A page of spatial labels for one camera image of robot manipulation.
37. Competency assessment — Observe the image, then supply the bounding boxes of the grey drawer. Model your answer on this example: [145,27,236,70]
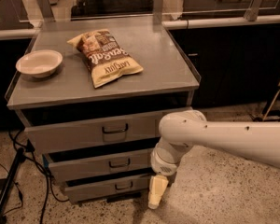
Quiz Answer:
[64,168,154,203]
[49,147,152,182]
[25,107,188,154]

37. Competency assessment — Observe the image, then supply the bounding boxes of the wheeled cart frame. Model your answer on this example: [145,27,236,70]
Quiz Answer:
[256,80,280,121]

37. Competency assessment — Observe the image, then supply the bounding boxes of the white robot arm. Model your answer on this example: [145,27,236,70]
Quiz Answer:
[148,109,280,209]

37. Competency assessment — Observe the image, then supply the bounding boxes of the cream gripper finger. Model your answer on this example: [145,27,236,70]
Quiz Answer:
[148,175,169,209]

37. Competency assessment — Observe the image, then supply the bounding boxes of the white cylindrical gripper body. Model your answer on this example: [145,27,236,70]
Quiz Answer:
[150,148,178,176]

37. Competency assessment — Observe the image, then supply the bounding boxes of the white horizontal rail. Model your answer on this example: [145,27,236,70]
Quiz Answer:
[162,15,280,30]

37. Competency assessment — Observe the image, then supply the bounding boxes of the black tripod leg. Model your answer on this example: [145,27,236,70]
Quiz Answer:
[0,147,24,217]

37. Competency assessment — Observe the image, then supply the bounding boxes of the sea salt chips bag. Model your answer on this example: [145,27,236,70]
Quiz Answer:
[67,29,143,88]

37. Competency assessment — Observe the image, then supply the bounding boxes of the grey metal drawer cabinet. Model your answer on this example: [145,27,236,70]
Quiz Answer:
[4,15,202,205]

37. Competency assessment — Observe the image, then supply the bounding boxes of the grey bottom drawer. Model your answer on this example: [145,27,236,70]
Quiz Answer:
[64,168,154,203]

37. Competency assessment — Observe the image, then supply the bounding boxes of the white bowl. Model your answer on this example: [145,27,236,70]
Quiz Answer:
[16,49,63,78]

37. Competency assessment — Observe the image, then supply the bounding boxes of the grey top drawer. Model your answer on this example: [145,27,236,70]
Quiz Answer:
[25,107,188,154]

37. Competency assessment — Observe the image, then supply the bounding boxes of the black floor cable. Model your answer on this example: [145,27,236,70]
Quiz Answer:
[0,129,69,224]

